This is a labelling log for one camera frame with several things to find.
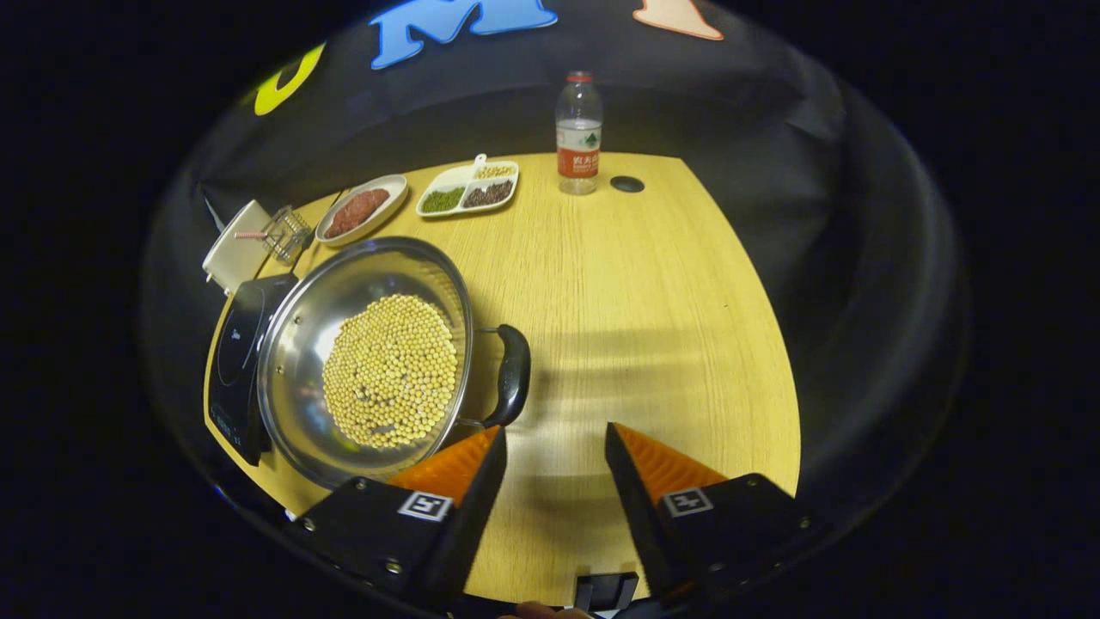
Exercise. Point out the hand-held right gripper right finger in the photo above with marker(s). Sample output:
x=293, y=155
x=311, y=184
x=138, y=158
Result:
x=640, y=516

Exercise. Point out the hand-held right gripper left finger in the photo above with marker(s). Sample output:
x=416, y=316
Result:
x=468, y=516

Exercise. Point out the stainless steel pot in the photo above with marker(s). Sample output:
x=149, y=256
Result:
x=296, y=361

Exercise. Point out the black induction cooktop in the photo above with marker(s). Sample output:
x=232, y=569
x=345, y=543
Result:
x=236, y=361

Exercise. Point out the pile of soybeans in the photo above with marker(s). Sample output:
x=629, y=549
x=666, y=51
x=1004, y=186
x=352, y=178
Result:
x=391, y=370

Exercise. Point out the pile of green beans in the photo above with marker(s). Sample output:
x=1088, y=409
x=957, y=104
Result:
x=443, y=200

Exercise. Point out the red meat piece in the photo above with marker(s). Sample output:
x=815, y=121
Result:
x=371, y=202
x=341, y=223

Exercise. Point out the pile of dark beans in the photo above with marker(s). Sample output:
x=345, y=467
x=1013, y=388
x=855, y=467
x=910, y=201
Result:
x=488, y=193

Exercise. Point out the black table grommet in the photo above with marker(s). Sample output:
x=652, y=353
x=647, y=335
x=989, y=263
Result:
x=627, y=184

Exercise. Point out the round white plate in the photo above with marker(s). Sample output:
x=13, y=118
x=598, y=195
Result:
x=391, y=191

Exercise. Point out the white divided dish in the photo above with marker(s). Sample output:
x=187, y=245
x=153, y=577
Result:
x=447, y=178

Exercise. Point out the pile of small yellow beans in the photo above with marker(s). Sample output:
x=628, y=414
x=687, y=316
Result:
x=495, y=172

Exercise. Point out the white box appliance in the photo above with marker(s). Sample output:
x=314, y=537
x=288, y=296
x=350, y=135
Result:
x=232, y=258

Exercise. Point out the pink striped straw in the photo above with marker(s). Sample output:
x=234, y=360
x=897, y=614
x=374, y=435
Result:
x=249, y=234

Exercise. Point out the clear plastic water bottle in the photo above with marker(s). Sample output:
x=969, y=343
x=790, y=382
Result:
x=579, y=155

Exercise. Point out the black backdrop cloth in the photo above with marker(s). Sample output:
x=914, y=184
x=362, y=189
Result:
x=481, y=103

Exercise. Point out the black plastic bracket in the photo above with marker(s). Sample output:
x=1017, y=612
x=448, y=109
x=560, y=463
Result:
x=606, y=591

